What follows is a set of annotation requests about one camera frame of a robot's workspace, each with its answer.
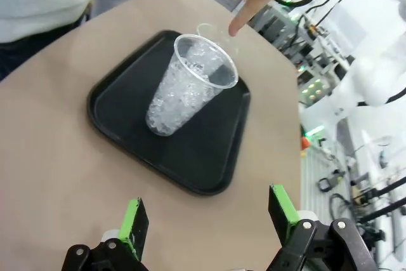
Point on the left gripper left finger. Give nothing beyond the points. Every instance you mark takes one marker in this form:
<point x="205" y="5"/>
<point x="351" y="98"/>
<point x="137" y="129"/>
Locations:
<point x="134" y="226"/>

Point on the black plastic serving tray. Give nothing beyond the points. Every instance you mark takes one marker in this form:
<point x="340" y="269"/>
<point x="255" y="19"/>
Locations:
<point x="190" y="163"/>

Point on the red emergency stop button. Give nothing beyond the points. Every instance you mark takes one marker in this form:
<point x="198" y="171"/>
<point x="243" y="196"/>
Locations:
<point x="306" y="144"/>

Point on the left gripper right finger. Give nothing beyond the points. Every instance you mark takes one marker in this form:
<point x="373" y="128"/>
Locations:
<point x="282" y="210"/>

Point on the clear plastic cup with ice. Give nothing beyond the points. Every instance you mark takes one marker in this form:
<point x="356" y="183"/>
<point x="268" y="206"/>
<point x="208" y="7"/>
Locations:
<point x="177" y="93"/>

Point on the computer case with coloured lights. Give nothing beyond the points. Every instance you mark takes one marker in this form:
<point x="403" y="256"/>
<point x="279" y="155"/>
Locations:
<point x="315" y="90"/>

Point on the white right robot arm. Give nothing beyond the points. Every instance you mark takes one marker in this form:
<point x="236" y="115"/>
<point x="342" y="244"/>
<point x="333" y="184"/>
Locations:
<point x="380" y="61"/>

